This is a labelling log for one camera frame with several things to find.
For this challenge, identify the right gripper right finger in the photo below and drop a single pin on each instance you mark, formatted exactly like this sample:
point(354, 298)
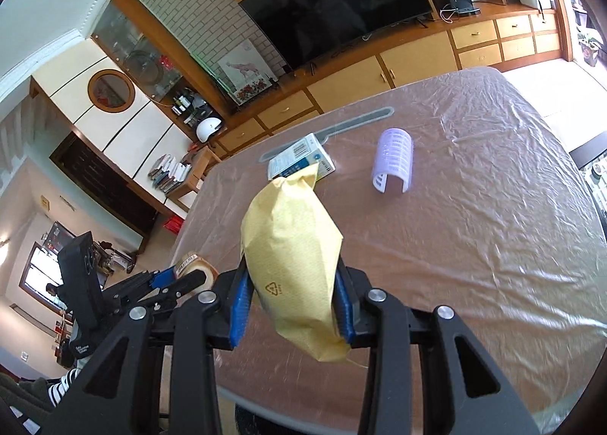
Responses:
point(464, 390)

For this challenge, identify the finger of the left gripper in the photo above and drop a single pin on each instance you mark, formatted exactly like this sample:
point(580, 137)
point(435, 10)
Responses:
point(137, 286)
point(170, 289)

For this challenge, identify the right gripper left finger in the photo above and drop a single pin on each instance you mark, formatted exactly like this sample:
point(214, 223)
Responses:
point(118, 391)

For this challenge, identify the orange labelled round tub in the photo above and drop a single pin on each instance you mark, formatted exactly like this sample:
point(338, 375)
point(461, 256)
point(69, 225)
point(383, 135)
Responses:
point(191, 262)

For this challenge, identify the yellow paper bag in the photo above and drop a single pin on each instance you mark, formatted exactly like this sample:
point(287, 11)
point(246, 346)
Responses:
point(291, 246)

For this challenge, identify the red plastic crate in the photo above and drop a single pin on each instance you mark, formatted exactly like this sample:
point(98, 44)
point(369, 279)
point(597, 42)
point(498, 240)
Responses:
point(173, 224)

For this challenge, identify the stack of books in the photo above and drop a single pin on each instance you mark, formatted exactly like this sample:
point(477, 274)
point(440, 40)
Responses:
point(168, 172)

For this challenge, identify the small wooden side table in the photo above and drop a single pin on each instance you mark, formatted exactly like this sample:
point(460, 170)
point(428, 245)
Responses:
point(198, 163)

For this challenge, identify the white helmet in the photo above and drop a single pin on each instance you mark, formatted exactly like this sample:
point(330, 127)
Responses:
point(207, 128)

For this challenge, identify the white blue carton box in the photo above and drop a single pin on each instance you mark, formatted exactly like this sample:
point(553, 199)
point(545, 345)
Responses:
point(304, 152)

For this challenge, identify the grey long shoehorn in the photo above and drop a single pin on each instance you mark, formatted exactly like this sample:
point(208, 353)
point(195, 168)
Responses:
point(339, 128)

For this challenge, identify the black flat screen television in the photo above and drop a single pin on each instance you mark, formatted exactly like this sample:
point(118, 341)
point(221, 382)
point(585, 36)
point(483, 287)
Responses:
point(302, 31)

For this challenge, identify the wooden tv cabinet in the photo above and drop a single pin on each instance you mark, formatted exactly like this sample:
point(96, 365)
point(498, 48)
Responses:
point(506, 37)

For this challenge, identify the round wooden wall frame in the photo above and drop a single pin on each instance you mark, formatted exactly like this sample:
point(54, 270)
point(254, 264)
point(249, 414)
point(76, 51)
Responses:
point(111, 91)

